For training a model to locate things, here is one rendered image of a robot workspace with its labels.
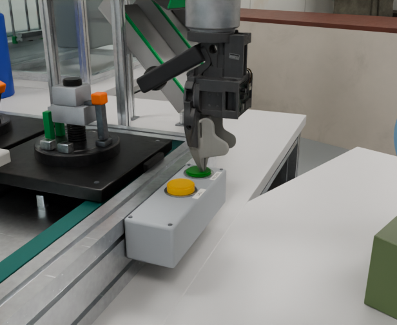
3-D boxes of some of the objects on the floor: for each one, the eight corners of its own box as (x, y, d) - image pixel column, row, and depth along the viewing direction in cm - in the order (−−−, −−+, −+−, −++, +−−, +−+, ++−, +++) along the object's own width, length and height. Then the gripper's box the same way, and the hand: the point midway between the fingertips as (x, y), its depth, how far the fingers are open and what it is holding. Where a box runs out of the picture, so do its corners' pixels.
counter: (236, 91, 551) (238, 8, 518) (499, 146, 378) (529, 24, 344) (179, 106, 491) (178, 12, 458) (462, 178, 317) (493, 35, 284)
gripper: (238, 35, 61) (233, 187, 69) (256, 28, 69) (250, 166, 77) (176, 32, 64) (178, 179, 72) (200, 26, 72) (200, 158, 80)
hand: (198, 162), depth 75 cm, fingers closed
